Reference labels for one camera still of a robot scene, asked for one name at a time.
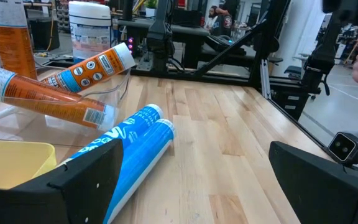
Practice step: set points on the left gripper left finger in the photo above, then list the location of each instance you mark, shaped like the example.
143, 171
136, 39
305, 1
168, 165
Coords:
95, 183

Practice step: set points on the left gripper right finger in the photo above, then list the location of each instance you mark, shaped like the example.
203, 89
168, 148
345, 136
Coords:
315, 193

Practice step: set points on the blue silicone sealant tube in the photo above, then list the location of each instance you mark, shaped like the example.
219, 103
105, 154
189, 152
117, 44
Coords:
148, 152
129, 127

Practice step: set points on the orange Gorilla sealant tube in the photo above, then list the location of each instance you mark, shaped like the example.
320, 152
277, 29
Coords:
42, 99
89, 70
14, 43

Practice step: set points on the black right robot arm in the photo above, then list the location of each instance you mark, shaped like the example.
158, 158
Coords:
160, 34

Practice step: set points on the white blue wipes canister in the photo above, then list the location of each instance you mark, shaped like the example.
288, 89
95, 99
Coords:
90, 34

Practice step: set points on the yellow plastic bin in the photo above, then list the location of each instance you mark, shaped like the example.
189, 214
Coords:
11, 161

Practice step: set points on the clear plastic bin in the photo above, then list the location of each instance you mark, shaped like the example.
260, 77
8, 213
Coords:
117, 93

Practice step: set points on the black stand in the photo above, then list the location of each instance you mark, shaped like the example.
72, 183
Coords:
328, 46

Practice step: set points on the person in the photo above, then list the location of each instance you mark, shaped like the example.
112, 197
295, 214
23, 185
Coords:
222, 21

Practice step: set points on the small black table camera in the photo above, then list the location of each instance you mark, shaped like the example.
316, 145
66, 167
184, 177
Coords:
342, 147

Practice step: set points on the black metal rig frame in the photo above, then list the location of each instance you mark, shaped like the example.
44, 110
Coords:
264, 37

